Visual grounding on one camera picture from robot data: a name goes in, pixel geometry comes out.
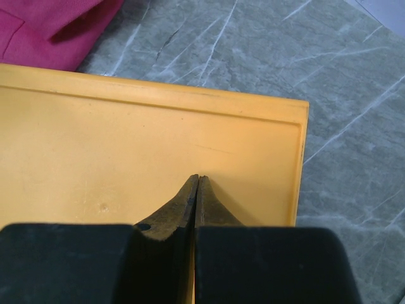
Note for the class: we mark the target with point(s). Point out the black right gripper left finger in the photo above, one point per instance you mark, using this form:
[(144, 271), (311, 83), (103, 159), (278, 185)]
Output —
[(148, 262)]

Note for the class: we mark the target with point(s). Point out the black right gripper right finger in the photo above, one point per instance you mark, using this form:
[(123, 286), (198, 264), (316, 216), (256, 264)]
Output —
[(241, 264)]

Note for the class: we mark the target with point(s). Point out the orange drawer toolbox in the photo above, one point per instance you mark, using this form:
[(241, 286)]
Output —
[(86, 149)]

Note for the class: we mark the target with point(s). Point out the magenta cloth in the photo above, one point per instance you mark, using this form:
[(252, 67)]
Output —
[(52, 34)]

